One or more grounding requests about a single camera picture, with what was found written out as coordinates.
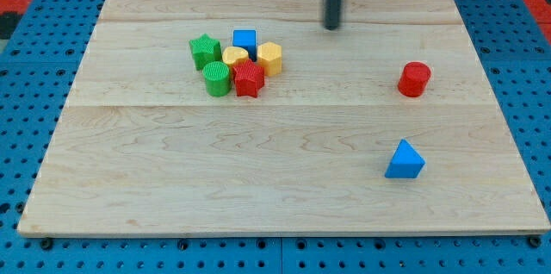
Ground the red cylinder block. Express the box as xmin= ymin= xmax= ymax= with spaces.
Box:
xmin=397 ymin=61 xmax=431 ymax=97

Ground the green star block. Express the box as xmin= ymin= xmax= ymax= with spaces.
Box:
xmin=189 ymin=34 xmax=222 ymax=71

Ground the green cylinder block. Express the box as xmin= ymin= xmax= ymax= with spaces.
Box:
xmin=202 ymin=61 xmax=231 ymax=97

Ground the red star block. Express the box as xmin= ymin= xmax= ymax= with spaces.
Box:
xmin=232 ymin=59 xmax=264 ymax=98

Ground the light wooden board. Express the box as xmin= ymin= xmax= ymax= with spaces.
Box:
xmin=17 ymin=0 xmax=550 ymax=238

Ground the yellow hexagon block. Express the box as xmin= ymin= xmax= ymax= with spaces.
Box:
xmin=257 ymin=42 xmax=282 ymax=77

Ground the blue cube block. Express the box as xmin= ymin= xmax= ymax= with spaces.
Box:
xmin=232 ymin=29 xmax=257 ymax=61

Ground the blue triangle block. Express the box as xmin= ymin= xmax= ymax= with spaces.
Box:
xmin=384 ymin=139 xmax=425 ymax=179

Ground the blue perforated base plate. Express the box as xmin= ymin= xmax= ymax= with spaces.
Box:
xmin=1 ymin=0 xmax=550 ymax=273

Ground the yellow heart block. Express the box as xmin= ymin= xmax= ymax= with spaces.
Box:
xmin=222 ymin=46 xmax=249 ymax=67

